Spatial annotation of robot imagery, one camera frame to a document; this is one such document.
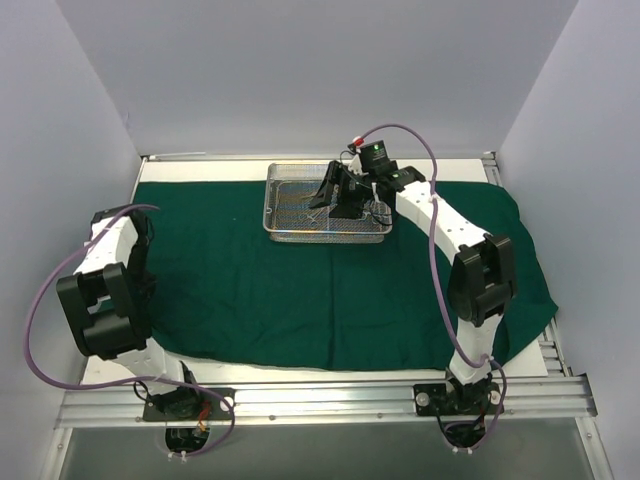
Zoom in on front aluminium frame rail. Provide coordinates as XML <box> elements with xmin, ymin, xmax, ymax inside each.
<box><xmin>57</xmin><ymin>376</ymin><xmax>597</xmax><ymax>428</ymax></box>

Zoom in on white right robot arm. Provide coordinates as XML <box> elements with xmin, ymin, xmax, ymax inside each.
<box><xmin>309</xmin><ymin>161</ymin><xmax>517</xmax><ymax>413</ymax></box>

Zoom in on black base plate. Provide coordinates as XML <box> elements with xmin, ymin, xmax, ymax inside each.
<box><xmin>142</xmin><ymin>387</ymin><xmax>235</xmax><ymax>422</ymax></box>
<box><xmin>412</xmin><ymin>381</ymin><xmax>504</xmax><ymax>417</ymax></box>

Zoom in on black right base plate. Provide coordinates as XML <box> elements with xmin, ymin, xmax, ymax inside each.
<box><xmin>412</xmin><ymin>381</ymin><xmax>504</xmax><ymax>417</ymax></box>

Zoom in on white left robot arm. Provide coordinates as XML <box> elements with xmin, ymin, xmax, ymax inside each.
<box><xmin>55</xmin><ymin>204</ymin><xmax>202</xmax><ymax>419</ymax></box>

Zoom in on silver wire mesh tray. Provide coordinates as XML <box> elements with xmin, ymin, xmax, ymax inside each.
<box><xmin>263</xmin><ymin>162</ymin><xmax>392</xmax><ymax>244</ymax></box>

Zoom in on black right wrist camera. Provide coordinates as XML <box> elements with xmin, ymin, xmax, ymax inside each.
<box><xmin>359</xmin><ymin>140</ymin><xmax>398</xmax><ymax>176</ymax></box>

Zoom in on back aluminium frame rail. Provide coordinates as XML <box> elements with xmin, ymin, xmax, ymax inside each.
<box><xmin>142</xmin><ymin>151</ymin><xmax>497</xmax><ymax>161</ymax></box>

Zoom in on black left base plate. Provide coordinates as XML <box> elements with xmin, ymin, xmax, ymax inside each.
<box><xmin>142</xmin><ymin>387</ymin><xmax>235</xmax><ymax>422</ymax></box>

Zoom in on steel forceps left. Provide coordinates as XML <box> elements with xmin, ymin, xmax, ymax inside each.
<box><xmin>297</xmin><ymin>209</ymin><xmax>330</xmax><ymax>231</ymax></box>

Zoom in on green surgical cloth kit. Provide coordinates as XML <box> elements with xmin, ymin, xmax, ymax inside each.
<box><xmin>130</xmin><ymin>180</ymin><xmax>560</xmax><ymax>372</ymax></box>

